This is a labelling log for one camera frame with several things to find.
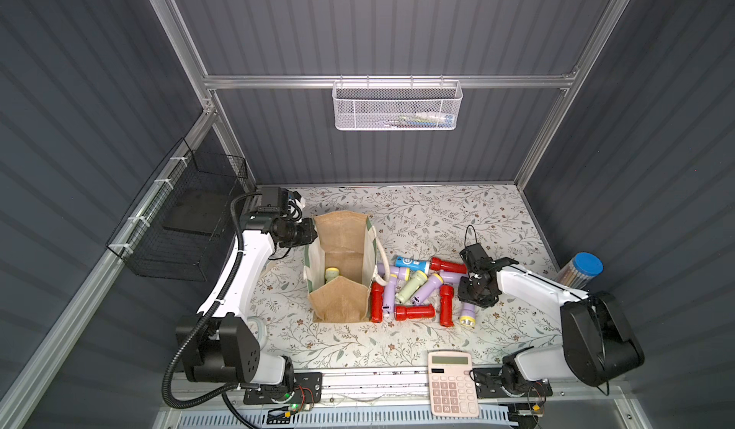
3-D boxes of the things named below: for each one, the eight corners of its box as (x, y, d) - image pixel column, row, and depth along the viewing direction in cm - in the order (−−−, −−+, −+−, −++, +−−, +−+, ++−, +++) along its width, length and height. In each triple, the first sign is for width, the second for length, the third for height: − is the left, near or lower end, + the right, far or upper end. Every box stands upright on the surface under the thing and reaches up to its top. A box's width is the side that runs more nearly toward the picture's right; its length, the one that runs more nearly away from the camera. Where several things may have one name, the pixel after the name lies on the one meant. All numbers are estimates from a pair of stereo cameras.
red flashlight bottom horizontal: (394, 320, 86) (395, 316, 84) (394, 308, 88) (395, 305, 86) (433, 320, 86) (435, 316, 84) (432, 308, 88) (434, 304, 86)
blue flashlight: (392, 268, 98) (393, 261, 95) (395, 259, 100) (396, 252, 97) (427, 278, 96) (429, 271, 92) (429, 269, 98) (431, 262, 94)
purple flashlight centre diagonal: (418, 308, 87) (418, 306, 86) (408, 300, 89) (409, 297, 87) (443, 283, 93) (444, 280, 91) (433, 275, 95) (435, 272, 93)
